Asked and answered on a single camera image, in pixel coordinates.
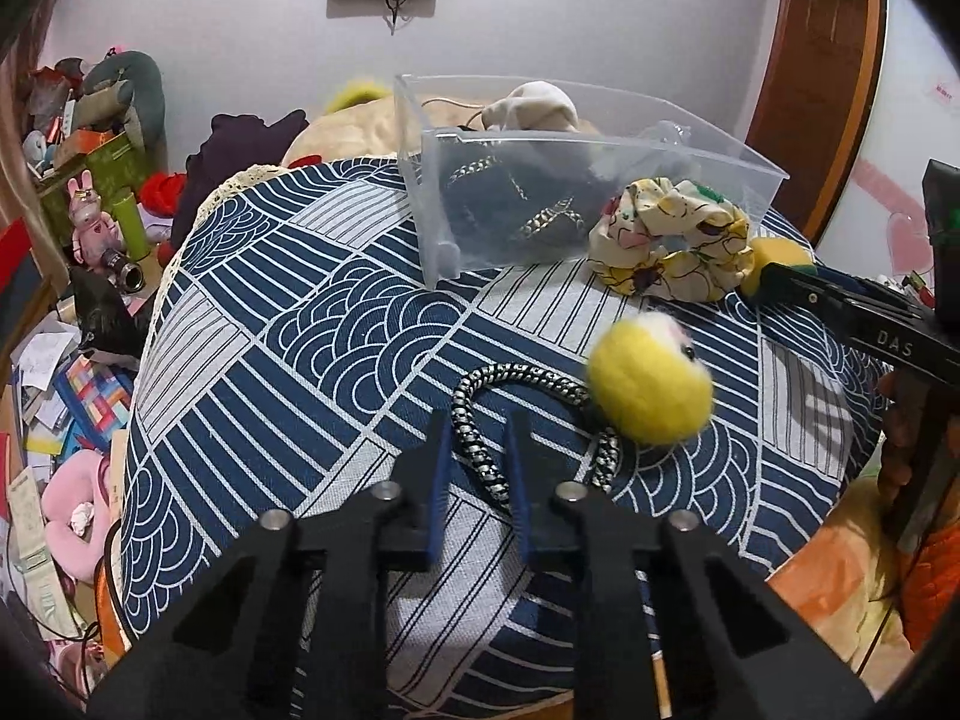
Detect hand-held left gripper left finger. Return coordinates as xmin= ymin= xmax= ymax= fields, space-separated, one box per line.
xmin=86 ymin=408 xmax=454 ymax=720

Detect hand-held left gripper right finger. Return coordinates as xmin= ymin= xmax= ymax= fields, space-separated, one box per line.
xmin=503 ymin=408 xmax=880 ymax=720

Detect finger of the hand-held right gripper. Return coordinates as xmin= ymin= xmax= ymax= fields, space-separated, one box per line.
xmin=750 ymin=262 xmax=932 ymax=325
xmin=814 ymin=264 xmax=929 ymax=308

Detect small yellow pompom hair tie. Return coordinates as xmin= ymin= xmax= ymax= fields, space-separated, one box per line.
xmin=748 ymin=237 xmax=816 ymax=295

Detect yellow pompom braided hair tie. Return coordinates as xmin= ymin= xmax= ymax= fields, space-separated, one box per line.
xmin=451 ymin=315 xmax=715 ymax=517

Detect clear plastic box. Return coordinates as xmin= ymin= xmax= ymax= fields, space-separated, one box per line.
xmin=393 ymin=73 xmax=791 ymax=291

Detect person's right hand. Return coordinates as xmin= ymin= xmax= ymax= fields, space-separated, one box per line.
xmin=876 ymin=372 xmax=914 ymax=512

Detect white door with pink stickers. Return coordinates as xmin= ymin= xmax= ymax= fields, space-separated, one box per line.
xmin=814 ymin=0 xmax=960 ymax=293

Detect floral cream scrunchie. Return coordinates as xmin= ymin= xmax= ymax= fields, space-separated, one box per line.
xmin=587 ymin=177 xmax=756 ymax=302

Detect navy white patterned cloth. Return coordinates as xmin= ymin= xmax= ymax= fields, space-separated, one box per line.
xmin=118 ymin=156 xmax=895 ymax=695

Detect orange cloth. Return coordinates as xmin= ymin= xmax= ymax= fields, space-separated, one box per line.
xmin=766 ymin=457 xmax=960 ymax=680

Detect colourful checked book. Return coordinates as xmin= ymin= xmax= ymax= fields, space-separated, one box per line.
xmin=54 ymin=354 xmax=137 ymax=454

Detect beige plush toy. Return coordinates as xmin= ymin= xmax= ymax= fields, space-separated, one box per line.
xmin=480 ymin=80 xmax=580 ymax=133

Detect pink plush toy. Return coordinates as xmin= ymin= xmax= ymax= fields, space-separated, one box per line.
xmin=40 ymin=448 xmax=115 ymax=583

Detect cream plush with green tuft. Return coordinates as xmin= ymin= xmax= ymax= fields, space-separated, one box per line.
xmin=280 ymin=78 xmax=422 ymax=169

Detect black bag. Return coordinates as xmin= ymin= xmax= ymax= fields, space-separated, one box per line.
xmin=69 ymin=265 xmax=151 ymax=372

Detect dark purple cloth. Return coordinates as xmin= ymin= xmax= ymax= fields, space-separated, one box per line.
xmin=171 ymin=110 xmax=310 ymax=250

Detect green tube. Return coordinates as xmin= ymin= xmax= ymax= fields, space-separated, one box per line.
xmin=112 ymin=190 xmax=152 ymax=262

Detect red cloth item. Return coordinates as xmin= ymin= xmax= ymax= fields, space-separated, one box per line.
xmin=138 ymin=172 xmax=190 ymax=217

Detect pink rabbit figurine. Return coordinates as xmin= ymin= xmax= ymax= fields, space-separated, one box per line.
xmin=67 ymin=171 xmax=125 ymax=269

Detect green cardboard box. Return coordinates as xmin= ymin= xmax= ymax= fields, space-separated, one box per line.
xmin=36 ymin=129 xmax=164 ymax=242

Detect grey green plush toy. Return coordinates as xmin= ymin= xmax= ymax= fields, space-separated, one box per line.
xmin=75 ymin=50 xmax=167 ymax=157

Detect black braided hair ties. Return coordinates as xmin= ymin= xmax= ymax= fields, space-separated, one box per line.
xmin=439 ymin=154 xmax=623 ymax=250

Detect black camera lens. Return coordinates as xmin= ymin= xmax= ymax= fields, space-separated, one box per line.
xmin=96 ymin=246 xmax=146 ymax=295

